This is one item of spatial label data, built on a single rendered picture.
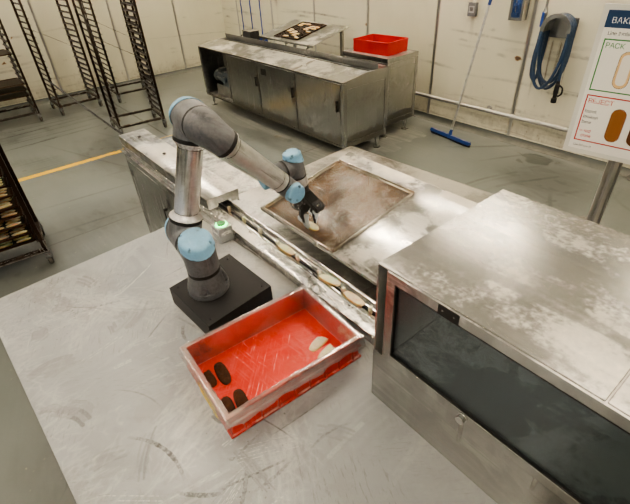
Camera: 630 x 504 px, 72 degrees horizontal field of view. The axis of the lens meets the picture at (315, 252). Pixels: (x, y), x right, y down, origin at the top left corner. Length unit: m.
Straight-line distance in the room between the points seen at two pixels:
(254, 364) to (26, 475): 1.43
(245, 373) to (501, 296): 0.82
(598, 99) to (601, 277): 0.77
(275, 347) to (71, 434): 0.63
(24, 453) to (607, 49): 2.87
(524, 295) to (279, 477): 0.74
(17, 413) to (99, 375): 1.29
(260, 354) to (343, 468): 0.46
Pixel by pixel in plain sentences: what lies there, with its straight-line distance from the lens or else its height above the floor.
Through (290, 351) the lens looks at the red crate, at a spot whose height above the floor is 0.82.
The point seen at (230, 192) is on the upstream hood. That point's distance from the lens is 2.24.
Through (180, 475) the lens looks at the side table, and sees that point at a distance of 1.30.
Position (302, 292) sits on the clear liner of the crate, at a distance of 1.55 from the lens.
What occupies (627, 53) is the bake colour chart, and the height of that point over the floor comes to 1.60.
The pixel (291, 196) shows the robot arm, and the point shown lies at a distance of 1.56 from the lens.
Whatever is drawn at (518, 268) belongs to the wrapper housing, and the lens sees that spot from 1.07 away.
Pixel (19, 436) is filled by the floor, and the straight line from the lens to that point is 2.76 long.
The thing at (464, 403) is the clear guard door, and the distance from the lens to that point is 1.08.
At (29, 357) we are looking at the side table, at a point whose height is 0.82.
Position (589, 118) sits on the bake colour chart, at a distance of 1.75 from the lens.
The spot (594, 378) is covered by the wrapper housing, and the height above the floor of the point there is 1.30.
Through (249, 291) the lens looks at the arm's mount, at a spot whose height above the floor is 0.90.
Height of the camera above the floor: 1.92
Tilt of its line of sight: 36 degrees down
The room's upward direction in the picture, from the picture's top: 4 degrees counter-clockwise
